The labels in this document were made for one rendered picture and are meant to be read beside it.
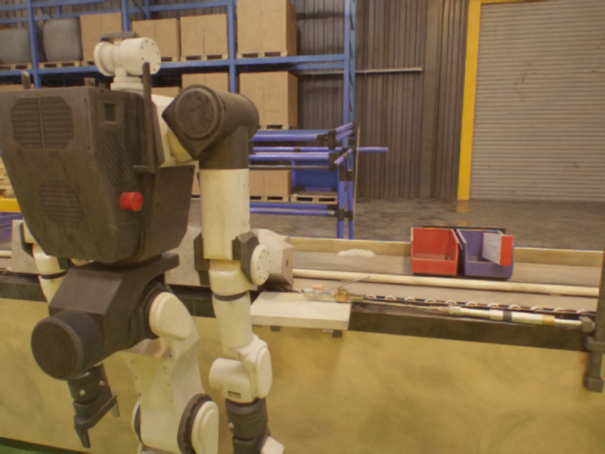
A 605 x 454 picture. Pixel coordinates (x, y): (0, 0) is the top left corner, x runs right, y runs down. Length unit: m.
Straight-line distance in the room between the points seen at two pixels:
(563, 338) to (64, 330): 1.28
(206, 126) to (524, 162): 11.39
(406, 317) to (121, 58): 1.04
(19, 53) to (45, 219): 13.66
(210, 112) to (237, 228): 0.21
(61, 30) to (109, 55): 12.74
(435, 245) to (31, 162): 1.77
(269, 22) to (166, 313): 10.33
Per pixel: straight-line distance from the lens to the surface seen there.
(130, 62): 0.96
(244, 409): 1.02
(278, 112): 10.71
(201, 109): 0.77
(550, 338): 1.52
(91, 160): 0.77
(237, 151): 0.81
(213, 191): 0.81
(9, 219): 3.01
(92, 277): 0.92
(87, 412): 1.31
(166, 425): 1.18
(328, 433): 1.67
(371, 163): 11.81
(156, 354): 1.08
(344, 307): 1.39
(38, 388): 2.16
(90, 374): 1.25
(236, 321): 0.89
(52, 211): 0.88
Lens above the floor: 1.28
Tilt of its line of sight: 10 degrees down
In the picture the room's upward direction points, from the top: straight up
